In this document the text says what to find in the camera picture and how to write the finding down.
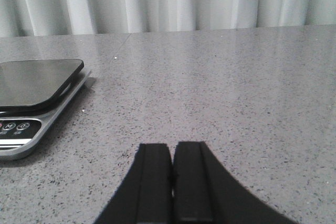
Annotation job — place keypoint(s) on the black silver kitchen scale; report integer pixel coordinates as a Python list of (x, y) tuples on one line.
[(34, 93)]

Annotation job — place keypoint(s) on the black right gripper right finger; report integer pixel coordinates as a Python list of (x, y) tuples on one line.
[(205, 192)]

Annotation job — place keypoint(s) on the white pleated curtain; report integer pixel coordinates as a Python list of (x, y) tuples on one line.
[(62, 17)]

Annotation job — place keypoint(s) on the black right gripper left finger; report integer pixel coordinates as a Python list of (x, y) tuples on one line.
[(145, 194)]

